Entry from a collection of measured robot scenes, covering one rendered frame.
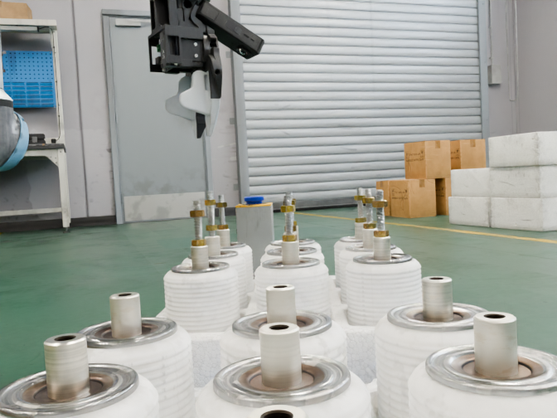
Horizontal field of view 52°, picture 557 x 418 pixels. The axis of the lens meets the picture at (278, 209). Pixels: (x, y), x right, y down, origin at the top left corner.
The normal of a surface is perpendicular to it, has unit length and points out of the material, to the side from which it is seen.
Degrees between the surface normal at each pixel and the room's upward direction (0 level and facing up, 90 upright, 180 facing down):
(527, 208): 90
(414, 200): 90
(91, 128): 90
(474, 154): 90
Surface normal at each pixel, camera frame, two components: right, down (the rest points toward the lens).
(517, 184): -0.94, 0.07
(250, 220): -0.04, 0.05
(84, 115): 0.33, 0.04
